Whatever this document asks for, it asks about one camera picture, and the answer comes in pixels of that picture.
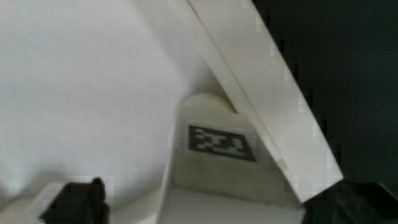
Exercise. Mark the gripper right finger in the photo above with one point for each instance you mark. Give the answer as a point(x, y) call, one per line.
point(352, 203)

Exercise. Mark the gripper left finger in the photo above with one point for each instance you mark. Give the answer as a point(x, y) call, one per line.
point(78, 206)

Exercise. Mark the white table leg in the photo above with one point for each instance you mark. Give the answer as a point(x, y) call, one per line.
point(222, 163)

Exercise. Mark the white square table top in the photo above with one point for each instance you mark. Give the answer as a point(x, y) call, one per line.
point(99, 66)

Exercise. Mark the white obstacle fence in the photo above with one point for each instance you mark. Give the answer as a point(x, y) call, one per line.
point(263, 91)

